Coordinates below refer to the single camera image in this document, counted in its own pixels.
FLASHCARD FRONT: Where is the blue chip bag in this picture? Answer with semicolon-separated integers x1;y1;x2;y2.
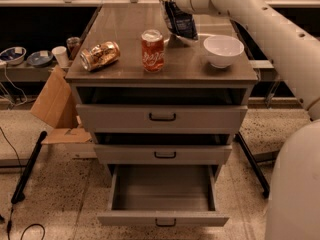
160;0;198;41

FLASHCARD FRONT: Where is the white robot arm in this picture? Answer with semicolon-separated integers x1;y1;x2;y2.
174;0;320;240

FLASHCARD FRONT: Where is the grey drawer cabinet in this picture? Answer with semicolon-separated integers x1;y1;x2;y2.
65;3;259;182

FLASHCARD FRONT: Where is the top grey drawer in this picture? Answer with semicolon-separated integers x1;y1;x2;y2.
76;104;247;134

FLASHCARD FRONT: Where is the grey drawer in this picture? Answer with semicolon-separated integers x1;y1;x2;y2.
76;104;247;134
98;165;228;227
94;145;232;165

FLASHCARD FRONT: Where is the middle grey drawer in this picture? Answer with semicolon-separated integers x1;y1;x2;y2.
94;145;232;165

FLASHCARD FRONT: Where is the bottom grey drawer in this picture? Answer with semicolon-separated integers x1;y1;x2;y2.
98;165;228;227

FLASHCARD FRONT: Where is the red soda can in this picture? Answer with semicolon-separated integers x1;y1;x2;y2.
141;29;164;72

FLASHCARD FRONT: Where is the white bowl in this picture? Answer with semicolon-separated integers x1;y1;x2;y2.
203;35;244;68

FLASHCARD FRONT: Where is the brown glass jar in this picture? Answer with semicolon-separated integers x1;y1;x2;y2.
66;37;81;60

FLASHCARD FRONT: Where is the white paper cup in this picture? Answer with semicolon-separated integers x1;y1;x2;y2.
52;46;69;68

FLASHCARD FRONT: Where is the blue bowl right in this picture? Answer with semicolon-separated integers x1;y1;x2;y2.
27;50;53;68

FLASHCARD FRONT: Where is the blue bowl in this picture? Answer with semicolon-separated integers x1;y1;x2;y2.
0;46;26;66
27;50;53;68

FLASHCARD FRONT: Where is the cardboard box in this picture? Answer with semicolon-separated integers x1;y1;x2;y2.
31;66;91;144

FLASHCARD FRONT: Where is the blue bowl left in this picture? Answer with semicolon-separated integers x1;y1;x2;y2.
0;46;26;66

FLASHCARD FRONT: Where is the black pole left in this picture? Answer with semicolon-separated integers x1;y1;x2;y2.
11;131;47;204

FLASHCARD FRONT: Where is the white cable left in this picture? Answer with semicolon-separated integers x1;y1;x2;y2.
0;63;29;108

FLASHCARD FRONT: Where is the black cable on floor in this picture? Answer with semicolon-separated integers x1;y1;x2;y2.
0;126;46;240

